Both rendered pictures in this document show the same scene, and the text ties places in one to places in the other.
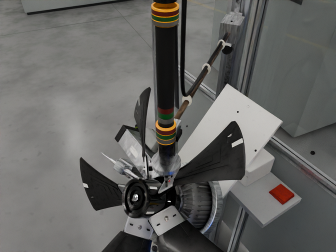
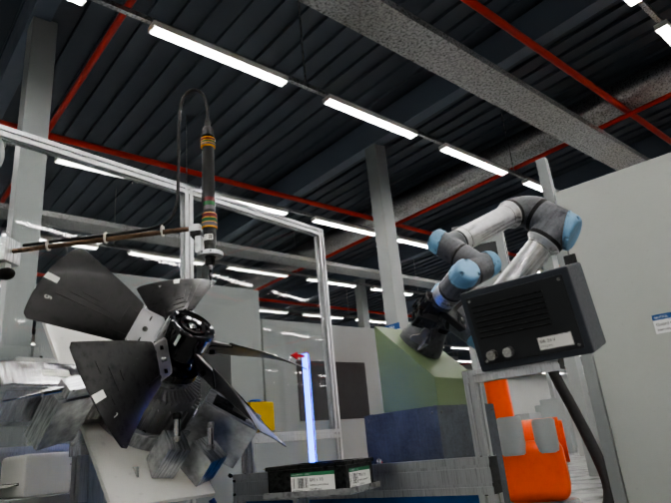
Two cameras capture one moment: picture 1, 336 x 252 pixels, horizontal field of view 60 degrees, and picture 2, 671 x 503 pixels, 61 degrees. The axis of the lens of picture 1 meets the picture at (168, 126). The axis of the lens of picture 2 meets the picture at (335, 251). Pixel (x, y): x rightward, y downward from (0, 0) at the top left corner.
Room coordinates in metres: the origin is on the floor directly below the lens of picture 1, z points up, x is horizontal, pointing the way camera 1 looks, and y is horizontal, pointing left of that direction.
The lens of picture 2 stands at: (0.59, 1.50, 0.91)
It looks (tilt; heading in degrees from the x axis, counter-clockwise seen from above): 19 degrees up; 252
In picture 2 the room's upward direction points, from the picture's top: 6 degrees counter-clockwise
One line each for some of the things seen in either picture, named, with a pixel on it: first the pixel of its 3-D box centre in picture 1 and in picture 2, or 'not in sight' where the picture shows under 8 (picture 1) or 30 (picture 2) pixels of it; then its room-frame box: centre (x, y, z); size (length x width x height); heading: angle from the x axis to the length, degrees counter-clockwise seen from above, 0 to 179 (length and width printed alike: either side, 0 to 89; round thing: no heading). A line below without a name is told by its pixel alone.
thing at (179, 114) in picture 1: (206, 69); (104, 240); (0.74, -0.11, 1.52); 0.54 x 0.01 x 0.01; 158
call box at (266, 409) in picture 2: not in sight; (247, 420); (0.32, -0.44, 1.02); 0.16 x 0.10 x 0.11; 123
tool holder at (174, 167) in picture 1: (167, 146); (206, 241); (0.47, 0.00, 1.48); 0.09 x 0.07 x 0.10; 158
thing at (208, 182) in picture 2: (165, 79); (209, 180); (0.46, 0.00, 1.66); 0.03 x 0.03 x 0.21
